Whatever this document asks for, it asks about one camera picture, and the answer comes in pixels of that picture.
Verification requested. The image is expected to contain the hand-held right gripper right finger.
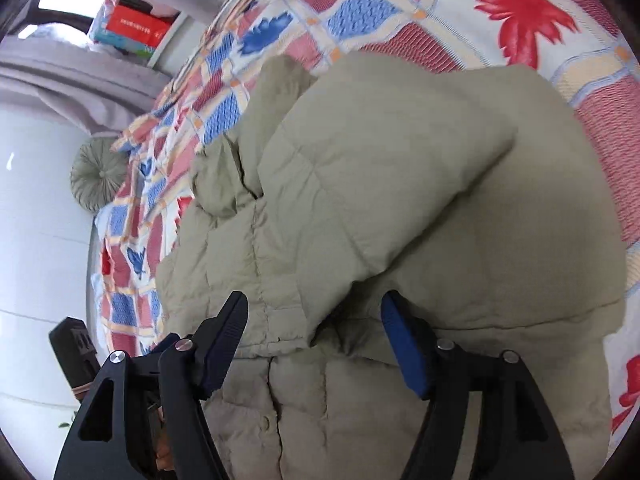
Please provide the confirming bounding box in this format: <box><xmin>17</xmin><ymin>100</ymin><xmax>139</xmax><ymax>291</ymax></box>
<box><xmin>381</xmin><ymin>291</ymin><xmax>576</xmax><ymax>480</ymax></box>

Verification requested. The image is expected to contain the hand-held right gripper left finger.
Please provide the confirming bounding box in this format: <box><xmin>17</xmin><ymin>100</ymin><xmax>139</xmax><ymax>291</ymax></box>
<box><xmin>52</xmin><ymin>291</ymin><xmax>249</xmax><ymax>480</ymax></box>

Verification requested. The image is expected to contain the khaki puffer jacket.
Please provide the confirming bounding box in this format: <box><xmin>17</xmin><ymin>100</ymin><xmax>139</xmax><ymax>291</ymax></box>
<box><xmin>156</xmin><ymin>52</ymin><xmax>628</xmax><ymax>480</ymax></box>

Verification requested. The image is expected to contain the round grey-green cushion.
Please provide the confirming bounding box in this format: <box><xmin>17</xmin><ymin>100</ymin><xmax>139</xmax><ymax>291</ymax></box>
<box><xmin>70</xmin><ymin>136</ymin><xmax>132</xmax><ymax>213</ymax></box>

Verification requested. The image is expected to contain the grey curtain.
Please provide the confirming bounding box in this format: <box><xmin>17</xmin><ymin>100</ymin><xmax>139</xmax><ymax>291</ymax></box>
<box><xmin>0</xmin><ymin>22</ymin><xmax>173</xmax><ymax>133</ymax></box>

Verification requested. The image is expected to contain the red box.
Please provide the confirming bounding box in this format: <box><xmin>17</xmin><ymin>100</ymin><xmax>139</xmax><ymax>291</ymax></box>
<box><xmin>106</xmin><ymin>5</ymin><xmax>173</xmax><ymax>46</ymax></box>

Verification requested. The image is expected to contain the leaf patterned bed sheet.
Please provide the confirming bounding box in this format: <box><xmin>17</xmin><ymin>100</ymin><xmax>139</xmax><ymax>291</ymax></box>
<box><xmin>90</xmin><ymin>0</ymin><xmax>640</xmax><ymax>461</ymax></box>

